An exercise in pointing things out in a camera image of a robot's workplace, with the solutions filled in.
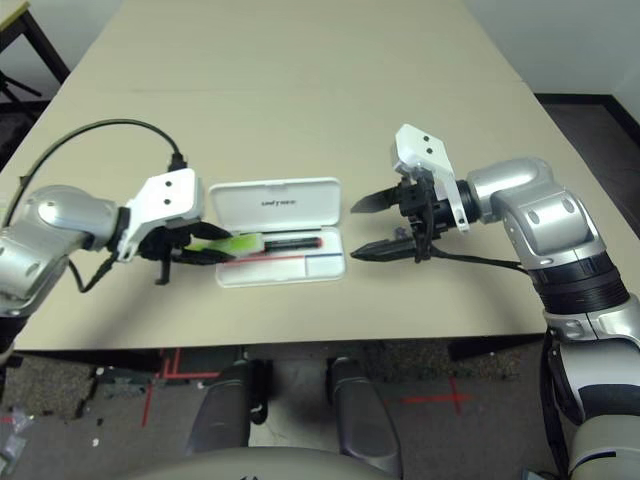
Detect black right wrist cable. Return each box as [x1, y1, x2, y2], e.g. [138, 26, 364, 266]
[414, 179, 530, 275]

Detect black baseboard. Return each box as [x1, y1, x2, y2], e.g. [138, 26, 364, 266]
[534, 93, 640, 136]

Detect grey robot torso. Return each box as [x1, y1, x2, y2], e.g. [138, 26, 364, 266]
[119, 446, 401, 480]

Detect black marker with red cap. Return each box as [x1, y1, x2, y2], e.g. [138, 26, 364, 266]
[263, 235, 325, 251]

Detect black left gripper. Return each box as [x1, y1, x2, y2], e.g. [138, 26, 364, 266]
[139, 222, 236, 286]

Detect grey left robot leg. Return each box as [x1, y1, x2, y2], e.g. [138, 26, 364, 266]
[185, 359, 271, 456]

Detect white plastic pencil case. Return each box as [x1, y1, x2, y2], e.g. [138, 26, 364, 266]
[208, 176, 347, 289]

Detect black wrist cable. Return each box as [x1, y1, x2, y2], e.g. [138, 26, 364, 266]
[0, 118, 189, 294]
[414, 179, 530, 275]

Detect clear plastic bag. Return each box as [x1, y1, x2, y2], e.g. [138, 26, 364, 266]
[0, 407, 34, 466]

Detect red tape lines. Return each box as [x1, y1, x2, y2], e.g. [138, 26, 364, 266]
[141, 348, 221, 429]

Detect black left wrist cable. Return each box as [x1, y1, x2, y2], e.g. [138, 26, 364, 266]
[0, 118, 189, 294]

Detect green translucent highlighter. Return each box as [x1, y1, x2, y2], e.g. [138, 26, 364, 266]
[187, 232, 266, 259]

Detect red tape cross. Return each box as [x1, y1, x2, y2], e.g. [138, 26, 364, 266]
[402, 377, 475, 414]

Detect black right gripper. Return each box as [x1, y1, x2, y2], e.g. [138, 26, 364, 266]
[349, 172, 461, 262]

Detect black tripod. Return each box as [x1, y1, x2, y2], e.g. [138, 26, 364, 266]
[0, 74, 44, 101]

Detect grey-blue box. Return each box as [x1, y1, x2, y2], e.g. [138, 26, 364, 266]
[522, 464, 561, 480]

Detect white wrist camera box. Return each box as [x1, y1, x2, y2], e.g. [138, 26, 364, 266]
[117, 168, 207, 262]
[393, 123, 472, 234]

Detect grey robot leg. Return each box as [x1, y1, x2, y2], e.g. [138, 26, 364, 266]
[185, 359, 271, 456]
[324, 355, 404, 476]

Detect grey right robot leg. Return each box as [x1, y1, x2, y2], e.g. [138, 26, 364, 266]
[324, 355, 404, 476]

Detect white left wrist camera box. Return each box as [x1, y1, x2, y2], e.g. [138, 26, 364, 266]
[117, 168, 207, 262]

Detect side table with black frame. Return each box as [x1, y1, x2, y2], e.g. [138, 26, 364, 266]
[0, 8, 71, 86]

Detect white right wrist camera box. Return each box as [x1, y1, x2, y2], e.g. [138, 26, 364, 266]
[393, 123, 472, 234]

